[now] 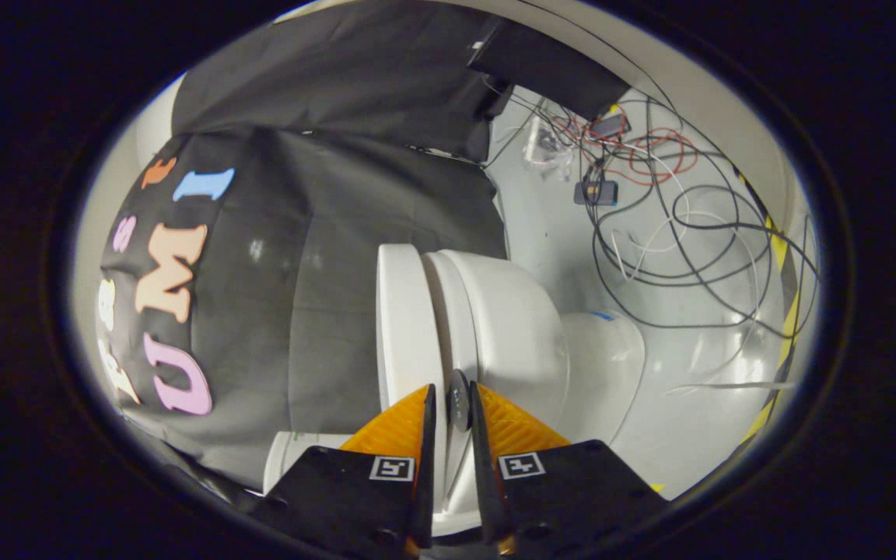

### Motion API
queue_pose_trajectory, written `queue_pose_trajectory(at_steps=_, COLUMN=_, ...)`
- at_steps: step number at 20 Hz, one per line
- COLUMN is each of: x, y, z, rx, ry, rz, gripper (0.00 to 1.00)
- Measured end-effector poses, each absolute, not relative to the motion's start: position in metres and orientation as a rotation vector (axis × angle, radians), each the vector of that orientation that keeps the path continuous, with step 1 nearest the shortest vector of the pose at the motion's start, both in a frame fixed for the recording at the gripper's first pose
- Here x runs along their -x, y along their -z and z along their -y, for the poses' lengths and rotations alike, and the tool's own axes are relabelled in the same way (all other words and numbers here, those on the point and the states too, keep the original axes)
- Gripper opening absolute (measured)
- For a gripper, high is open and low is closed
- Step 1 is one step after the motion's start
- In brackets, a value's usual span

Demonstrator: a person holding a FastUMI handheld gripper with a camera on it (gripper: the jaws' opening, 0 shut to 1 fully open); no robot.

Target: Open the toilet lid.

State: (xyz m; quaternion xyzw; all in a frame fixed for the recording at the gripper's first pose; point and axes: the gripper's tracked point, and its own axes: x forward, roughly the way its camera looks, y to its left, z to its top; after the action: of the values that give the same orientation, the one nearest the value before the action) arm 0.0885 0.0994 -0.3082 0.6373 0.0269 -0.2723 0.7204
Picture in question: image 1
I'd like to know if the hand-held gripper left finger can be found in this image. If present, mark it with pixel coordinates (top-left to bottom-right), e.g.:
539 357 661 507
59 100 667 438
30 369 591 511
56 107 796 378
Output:
250 383 439 560

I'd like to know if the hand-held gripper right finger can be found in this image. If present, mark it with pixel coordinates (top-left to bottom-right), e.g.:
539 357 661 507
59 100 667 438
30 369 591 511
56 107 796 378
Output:
469 381 670 558

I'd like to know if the white toilet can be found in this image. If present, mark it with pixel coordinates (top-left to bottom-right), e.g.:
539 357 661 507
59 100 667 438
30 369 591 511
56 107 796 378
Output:
264 249 646 537

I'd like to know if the black backdrop cloth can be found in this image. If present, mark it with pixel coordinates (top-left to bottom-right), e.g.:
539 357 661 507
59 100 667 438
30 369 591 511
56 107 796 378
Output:
94 0 632 491

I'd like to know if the small black adapter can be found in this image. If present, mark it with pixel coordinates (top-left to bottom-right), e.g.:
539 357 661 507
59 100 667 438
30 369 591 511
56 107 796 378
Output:
574 180 618 207

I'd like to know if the yellow black floor tape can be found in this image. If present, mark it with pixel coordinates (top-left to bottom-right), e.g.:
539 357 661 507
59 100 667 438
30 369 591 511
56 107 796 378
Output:
732 167 803 448

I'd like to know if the tangle of thin cables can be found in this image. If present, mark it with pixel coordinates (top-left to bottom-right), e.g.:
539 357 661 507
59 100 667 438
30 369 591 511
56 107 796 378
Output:
487 86 818 394

